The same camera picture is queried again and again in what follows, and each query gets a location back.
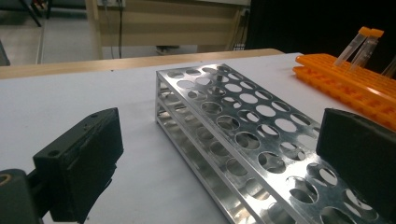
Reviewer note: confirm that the black stand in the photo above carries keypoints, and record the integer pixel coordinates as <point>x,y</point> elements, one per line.
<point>31,12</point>

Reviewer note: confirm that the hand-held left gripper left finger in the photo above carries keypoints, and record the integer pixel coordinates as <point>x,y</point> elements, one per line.
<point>77,165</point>

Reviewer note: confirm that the wooden table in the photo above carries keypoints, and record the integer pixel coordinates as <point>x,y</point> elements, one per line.
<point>93,65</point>

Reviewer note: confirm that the metal test tube rack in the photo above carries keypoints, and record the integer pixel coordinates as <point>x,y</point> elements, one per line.
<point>222,135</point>

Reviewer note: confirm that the beige wooden furniture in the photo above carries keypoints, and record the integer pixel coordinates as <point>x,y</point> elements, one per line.
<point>171,28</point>

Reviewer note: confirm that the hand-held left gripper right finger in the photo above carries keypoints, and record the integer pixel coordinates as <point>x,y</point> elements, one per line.
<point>358,149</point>

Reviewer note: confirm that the black curtain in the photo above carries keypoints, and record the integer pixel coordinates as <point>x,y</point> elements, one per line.
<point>311,25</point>

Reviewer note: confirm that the white table board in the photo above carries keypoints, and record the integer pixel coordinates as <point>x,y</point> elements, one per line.
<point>93,99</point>

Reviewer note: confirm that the orange-capped clear tube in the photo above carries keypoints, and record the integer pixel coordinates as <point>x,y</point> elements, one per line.
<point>351,46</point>
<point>365,51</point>

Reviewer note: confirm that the orange plastic test tube rack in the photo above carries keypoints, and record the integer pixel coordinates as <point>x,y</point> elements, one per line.
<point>342,84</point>

